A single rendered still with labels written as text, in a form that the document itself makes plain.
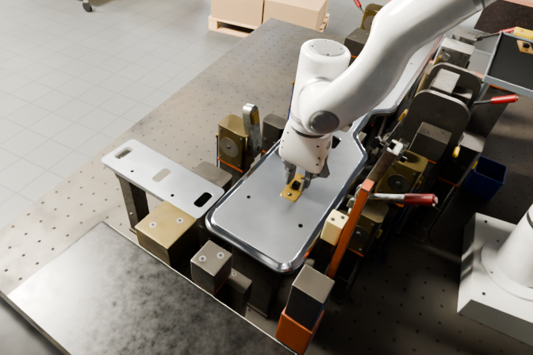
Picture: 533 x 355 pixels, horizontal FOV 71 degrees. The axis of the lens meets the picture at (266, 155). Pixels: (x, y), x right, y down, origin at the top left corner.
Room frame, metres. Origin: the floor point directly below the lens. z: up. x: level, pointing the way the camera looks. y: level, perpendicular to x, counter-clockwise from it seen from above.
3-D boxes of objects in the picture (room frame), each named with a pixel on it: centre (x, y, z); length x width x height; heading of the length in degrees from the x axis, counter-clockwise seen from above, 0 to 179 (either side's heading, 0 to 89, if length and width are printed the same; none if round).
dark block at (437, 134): (0.70, -0.38, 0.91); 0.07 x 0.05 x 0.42; 63
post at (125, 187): (0.62, 0.33, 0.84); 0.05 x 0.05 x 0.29; 63
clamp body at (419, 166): (0.65, -0.34, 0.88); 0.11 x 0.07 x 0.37; 63
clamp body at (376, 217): (0.50, -0.24, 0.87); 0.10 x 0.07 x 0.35; 63
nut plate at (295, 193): (0.58, -0.08, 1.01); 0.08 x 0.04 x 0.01; 153
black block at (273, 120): (0.84, 0.00, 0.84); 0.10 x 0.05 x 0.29; 63
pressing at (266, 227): (1.02, -0.29, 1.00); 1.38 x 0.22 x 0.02; 153
